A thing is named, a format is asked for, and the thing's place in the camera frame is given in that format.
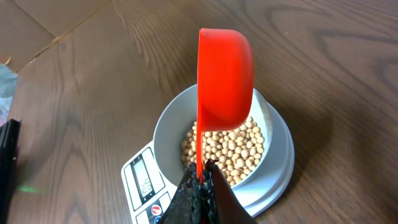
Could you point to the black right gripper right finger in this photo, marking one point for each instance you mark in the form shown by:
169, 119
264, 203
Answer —
229, 210

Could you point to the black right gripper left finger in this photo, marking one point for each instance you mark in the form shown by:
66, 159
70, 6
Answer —
185, 206

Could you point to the red plastic measuring scoop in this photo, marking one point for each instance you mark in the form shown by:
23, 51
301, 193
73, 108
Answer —
225, 83

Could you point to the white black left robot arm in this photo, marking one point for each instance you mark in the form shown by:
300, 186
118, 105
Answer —
9, 139

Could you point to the grey round bowl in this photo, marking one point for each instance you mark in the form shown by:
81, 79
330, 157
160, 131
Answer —
178, 117

